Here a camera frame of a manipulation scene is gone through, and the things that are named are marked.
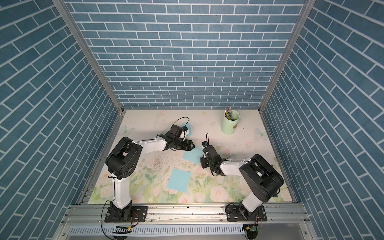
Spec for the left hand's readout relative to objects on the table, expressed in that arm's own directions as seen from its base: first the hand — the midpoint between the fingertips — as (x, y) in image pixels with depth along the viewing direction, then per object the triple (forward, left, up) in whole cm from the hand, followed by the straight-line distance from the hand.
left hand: (193, 147), depth 97 cm
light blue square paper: (+7, +3, +14) cm, 16 cm away
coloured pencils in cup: (+18, -23, +14) cm, 32 cm away
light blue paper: (-4, -1, -3) cm, 5 cm away
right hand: (-7, -7, -2) cm, 10 cm away
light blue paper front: (-21, +8, -2) cm, 22 cm away
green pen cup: (+12, -24, +8) cm, 27 cm away
